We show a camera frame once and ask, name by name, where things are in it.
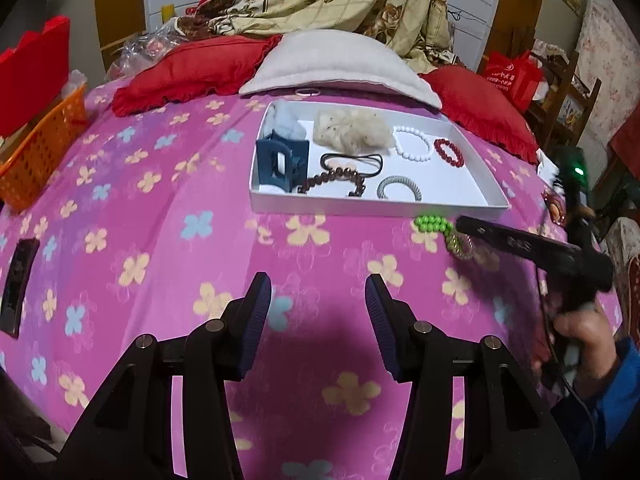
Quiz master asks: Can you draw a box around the brown bead bracelet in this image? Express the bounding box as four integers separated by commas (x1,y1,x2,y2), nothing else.
298,167,367,198

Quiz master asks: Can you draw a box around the person's right forearm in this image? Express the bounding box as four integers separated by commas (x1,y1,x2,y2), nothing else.
570,337,640,466

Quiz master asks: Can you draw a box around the red snack packet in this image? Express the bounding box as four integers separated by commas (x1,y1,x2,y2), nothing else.
542,190,566,226

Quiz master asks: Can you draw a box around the red bead bracelet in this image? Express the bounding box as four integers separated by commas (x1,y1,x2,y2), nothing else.
433,138,466,167

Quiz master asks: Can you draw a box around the red cloth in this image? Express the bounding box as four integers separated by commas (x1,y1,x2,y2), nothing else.
610,110,640,166

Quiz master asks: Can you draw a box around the red gift bag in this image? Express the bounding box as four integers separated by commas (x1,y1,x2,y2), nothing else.
0,16,71,138

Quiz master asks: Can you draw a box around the white panelled headboard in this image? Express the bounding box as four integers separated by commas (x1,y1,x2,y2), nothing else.
142,0,506,68

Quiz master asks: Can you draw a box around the clear plastic bag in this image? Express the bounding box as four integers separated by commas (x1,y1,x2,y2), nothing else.
107,27,181,81

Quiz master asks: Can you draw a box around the silver braided bracelet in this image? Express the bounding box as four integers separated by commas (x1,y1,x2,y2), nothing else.
376,175,422,202

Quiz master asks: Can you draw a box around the light blue scrunchie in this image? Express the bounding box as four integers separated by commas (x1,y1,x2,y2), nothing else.
265,100,308,141

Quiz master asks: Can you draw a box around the wooden chair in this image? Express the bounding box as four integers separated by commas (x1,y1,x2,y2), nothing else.
525,47,603,148

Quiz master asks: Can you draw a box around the green bead bracelet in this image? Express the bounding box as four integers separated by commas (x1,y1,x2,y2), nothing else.
414,214,453,235

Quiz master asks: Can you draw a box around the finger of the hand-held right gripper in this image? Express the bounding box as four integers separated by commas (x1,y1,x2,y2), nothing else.
456,215,577,282

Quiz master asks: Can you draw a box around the dark blue hair claw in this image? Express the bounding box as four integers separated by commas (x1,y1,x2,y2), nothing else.
255,130,311,195

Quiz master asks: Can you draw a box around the person's right hand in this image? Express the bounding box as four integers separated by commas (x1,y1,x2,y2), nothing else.
552,302,618,401

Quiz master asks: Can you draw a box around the red shopping bag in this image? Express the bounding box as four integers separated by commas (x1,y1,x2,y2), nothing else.
482,51,545,113

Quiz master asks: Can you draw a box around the olive bead bracelet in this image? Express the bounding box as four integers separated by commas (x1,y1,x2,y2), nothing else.
445,230,475,261

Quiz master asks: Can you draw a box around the beige dotted scrunchie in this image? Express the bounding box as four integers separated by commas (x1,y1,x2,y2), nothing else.
313,107,392,153

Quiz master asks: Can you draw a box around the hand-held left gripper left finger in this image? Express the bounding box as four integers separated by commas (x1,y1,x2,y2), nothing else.
55,272,273,480

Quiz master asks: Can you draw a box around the grey white pillow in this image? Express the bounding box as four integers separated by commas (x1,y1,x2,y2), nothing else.
239,29,443,111

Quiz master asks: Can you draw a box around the orange plastic basket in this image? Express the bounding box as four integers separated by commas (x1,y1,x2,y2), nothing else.
0,82,91,213

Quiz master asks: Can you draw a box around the black phone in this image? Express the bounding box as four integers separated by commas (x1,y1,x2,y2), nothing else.
0,238,41,338

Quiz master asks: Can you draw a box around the red ruffled pillow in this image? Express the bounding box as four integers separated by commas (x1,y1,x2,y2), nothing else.
420,66,541,163
111,35,283,116

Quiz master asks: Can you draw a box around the white floral cloth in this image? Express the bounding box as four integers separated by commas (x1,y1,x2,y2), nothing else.
575,0,640,136

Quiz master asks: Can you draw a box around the pink floral bedsheet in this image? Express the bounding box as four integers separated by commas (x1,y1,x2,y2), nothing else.
0,82,626,480

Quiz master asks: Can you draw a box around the white bead bracelet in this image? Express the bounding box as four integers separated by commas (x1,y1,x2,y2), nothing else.
392,126,432,163

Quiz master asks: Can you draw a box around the floral upholstered seat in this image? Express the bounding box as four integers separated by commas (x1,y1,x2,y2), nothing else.
605,217,640,306

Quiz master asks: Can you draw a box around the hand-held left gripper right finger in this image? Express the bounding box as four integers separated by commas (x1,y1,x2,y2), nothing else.
364,274,581,480

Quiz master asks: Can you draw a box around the white cardboard box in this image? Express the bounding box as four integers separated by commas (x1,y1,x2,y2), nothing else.
250,100,511,217

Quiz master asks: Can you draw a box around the black hair tie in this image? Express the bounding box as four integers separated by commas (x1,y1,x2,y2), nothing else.
320,152,385,178

